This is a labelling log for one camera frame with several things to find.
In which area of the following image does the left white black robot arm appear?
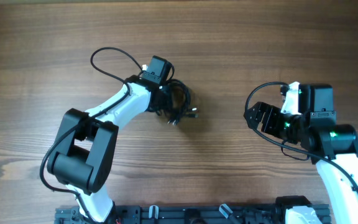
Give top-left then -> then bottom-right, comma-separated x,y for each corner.
40,55 -> 174,223

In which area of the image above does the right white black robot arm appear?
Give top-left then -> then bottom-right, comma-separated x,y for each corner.
244,82 -> 358,223

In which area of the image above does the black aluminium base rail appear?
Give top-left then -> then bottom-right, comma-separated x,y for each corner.
54,204 -> 285,224

